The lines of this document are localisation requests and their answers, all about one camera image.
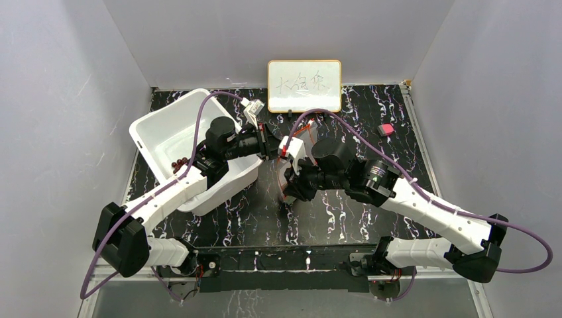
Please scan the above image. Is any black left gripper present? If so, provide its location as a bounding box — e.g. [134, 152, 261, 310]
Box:
[223, 123, 286, 162]

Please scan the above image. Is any clear zip top bag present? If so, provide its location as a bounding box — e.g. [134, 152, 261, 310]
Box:
[275, 119, 318, 205]

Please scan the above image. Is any dark red grape bunch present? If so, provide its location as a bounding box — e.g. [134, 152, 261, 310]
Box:
[171, 157, 189, 174]

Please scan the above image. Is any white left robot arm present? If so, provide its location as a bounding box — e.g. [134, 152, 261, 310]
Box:
[92, 116, 282, 278]

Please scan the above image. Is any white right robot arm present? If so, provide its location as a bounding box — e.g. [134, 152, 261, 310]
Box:
[278, 136, 506, 283]

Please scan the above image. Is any pink whiteboard eraser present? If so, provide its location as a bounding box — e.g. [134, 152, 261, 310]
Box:
[377, 123, 395, 137]

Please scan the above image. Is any small whiteboard with writing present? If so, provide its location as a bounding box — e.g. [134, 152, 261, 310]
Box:
[266, 60, 342, 113]

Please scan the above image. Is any white plastic bin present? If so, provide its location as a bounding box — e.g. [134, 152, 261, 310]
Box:
[129, 88, 262, 216]

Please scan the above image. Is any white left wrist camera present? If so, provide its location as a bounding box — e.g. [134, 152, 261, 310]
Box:
[241, 97, 265, 128]

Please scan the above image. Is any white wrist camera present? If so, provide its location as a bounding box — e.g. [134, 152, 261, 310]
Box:
[278, 136, 317, 175]
[241, 97, 265, 128]

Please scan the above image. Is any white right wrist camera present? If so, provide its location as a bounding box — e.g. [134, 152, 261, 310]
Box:
[278, 136, 317, 175]

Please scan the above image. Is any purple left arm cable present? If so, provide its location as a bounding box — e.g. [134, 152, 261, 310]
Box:
[80, 91, 247, 301]

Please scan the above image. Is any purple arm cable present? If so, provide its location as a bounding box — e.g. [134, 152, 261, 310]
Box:
[283, 108, 553, 275]
[80, 91, 247, 301]

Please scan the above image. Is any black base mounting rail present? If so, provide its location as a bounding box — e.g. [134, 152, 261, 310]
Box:
[89, 243, 479, 294]

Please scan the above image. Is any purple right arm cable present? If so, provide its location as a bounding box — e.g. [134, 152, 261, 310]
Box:
[283, 108, 553, 275]

